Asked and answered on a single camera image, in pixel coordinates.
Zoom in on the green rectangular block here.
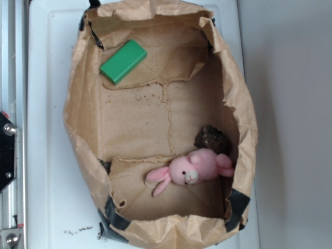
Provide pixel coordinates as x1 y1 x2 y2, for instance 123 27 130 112
100 39 147 85

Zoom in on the brown paper bag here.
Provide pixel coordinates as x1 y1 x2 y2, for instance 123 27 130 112
63 1 258 248

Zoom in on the dark brown rock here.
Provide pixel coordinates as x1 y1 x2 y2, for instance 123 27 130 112
194 125 232 156

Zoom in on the pink plush bunny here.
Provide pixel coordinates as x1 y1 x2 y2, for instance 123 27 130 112
146 148 234 197

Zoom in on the black mounting bracket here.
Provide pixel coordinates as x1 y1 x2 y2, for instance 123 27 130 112
1 112 17 193

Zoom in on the aluminium frame rail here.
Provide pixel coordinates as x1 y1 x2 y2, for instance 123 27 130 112
1 1 26 248

